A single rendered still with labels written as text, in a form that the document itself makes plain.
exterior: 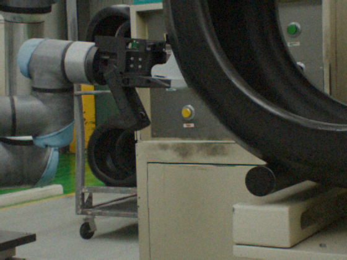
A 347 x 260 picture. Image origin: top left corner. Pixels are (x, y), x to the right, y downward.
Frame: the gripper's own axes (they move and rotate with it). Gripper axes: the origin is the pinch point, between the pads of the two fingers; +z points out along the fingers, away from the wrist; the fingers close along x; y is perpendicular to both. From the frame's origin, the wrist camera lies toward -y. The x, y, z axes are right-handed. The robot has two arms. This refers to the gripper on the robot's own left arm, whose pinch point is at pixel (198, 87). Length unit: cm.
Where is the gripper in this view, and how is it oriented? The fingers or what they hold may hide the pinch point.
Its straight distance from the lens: 121.6
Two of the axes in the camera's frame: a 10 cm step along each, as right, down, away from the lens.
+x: 4.7, -0.6, 8.8
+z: 8.8, 1.2, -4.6
